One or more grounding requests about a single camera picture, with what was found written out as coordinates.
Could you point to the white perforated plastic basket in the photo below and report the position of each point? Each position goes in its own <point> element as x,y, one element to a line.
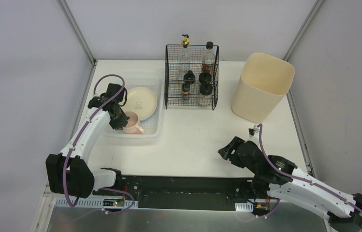
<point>152,125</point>

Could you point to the cream plate with bear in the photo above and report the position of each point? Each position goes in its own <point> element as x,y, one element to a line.
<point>141,100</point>

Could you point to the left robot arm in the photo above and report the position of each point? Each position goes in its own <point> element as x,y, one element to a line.
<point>68,171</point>

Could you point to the glass bottle gold pourer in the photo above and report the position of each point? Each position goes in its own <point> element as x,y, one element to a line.
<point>184,55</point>

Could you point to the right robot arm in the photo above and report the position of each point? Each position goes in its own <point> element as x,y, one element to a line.
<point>277,177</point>

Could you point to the spice jar black lid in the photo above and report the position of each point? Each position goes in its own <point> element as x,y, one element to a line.
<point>189,77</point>
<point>205,78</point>
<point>205,94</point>

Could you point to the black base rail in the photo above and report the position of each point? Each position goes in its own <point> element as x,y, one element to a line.
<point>190,193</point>

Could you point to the dark sauce bottle black cap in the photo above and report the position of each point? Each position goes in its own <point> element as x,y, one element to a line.
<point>208,59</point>

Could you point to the black wire rack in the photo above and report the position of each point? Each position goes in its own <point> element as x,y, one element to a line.
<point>174,81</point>

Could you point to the pink mug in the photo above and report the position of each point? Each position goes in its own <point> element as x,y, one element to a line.
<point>133,124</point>

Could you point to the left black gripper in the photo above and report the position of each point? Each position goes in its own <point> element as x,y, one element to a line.
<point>119,118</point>

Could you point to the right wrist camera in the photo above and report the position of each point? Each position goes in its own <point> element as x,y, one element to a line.
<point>254,131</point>

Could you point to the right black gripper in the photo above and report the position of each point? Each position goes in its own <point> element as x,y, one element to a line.
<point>232,150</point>

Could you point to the beige waste bin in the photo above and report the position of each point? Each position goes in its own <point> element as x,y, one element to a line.
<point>263,82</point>

